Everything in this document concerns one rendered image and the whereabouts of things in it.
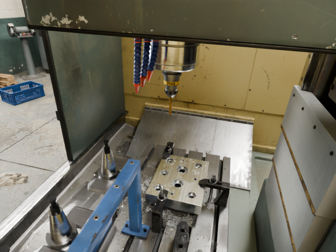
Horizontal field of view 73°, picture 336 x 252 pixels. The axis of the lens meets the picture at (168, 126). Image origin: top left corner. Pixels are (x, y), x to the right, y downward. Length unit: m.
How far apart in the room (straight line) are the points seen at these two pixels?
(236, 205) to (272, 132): 0.72
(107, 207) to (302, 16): 0.54
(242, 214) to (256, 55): 1.03
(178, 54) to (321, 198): 0.50
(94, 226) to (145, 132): 1.31
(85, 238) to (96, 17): 0.44
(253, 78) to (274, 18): 1.41
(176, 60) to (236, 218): 1.03
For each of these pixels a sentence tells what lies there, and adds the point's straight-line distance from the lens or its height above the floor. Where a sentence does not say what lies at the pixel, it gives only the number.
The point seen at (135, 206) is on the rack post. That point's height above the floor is 1.05.
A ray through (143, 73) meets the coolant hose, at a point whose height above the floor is 1.52.
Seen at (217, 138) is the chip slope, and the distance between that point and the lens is 1.77.
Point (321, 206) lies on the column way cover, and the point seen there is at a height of 1.27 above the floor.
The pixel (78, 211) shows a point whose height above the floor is 1.22.
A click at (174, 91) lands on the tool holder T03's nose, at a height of 1.42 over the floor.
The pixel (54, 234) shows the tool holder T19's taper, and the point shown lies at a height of 1.24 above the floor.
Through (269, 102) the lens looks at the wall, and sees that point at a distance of 1.85.
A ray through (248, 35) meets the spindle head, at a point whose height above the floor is 1.64.
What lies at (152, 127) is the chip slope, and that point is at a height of 0.78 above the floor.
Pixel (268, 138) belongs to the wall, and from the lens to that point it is 1.99.
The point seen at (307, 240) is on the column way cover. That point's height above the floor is 1.14.
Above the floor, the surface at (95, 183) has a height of 1.22.
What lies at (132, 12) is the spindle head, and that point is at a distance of 0.40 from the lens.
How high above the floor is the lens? 1.68
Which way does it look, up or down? 29 degrees down
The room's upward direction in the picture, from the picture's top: 3 degrees clockwise
